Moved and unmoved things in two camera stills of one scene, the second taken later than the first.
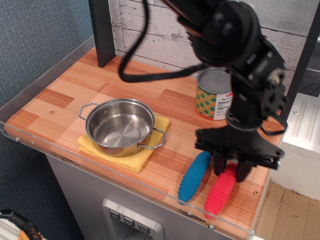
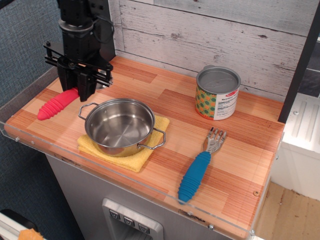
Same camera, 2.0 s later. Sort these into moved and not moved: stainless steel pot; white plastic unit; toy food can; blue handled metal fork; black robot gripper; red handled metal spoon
Moved: red handled metal spoon; black robot gripper
Not moved: toy food can; stainless steel pot; blue handled metal fork; white plastic unit
